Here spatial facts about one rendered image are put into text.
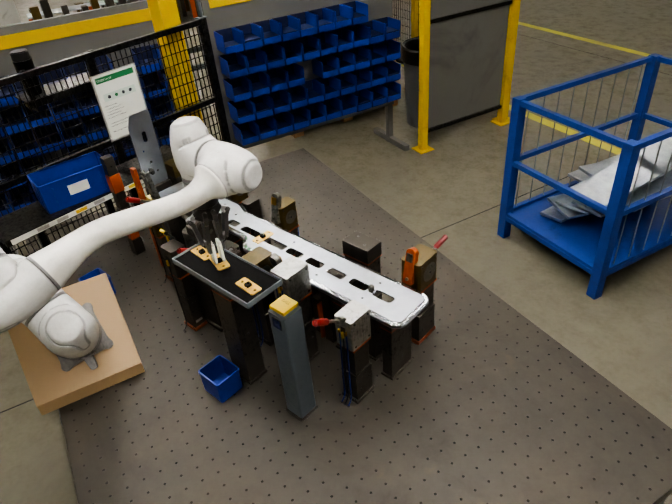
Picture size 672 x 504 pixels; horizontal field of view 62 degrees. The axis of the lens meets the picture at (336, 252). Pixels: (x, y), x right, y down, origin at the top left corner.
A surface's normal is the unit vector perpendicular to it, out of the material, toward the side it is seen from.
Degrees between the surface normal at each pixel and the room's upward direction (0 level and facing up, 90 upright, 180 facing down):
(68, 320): 54
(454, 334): 0
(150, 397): 0
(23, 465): 0
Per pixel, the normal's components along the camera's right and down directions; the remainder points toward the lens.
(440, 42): 0.50, 0.48
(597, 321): -0.07, -0.81
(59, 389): 0.29, -0.23
